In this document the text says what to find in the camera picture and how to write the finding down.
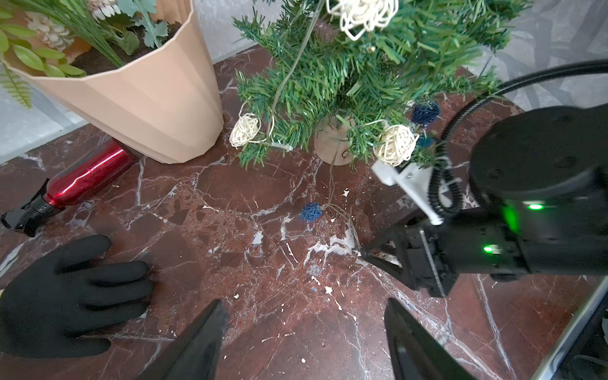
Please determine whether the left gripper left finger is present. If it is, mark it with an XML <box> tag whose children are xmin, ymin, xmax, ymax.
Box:
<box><xmin>138</xmin><ymin>299</ymin><xmax>228</xmax><ymax>379</ymax></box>

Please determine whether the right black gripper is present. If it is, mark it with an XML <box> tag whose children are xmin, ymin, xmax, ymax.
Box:
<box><xmin>362</xmin><ymin>223</ymin><xmax>456</xmax><ymax>298</ymax></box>

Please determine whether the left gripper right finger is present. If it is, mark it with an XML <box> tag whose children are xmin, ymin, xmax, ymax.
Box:
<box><xmin>384</xmin><ymin>298</ymin><xmax>473</xmax><ymax>380</ymax></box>

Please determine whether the small green christmas tree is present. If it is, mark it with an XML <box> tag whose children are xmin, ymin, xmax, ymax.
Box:
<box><xmin>234</xmin><ymin>1</ymin><xmax>529</xmax><ymax>166</ymax></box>

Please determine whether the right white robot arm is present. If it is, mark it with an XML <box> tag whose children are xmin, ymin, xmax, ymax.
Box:
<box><xmin>362</xmin><ymin>93</ymin><xmax>607</xmax><ymax>298</ymax></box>

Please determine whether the black work glove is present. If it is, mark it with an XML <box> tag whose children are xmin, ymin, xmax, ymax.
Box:
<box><xmin>1</xmin><ymin>235</ymin><xmax>155</xmax><ymax>359</ymax></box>

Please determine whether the potted white flower plant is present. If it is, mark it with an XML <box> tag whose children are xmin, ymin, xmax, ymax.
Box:
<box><xmin>4</xmin><ymin>1</ymin><xmax>224</xmax><ymax>164</ymax></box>

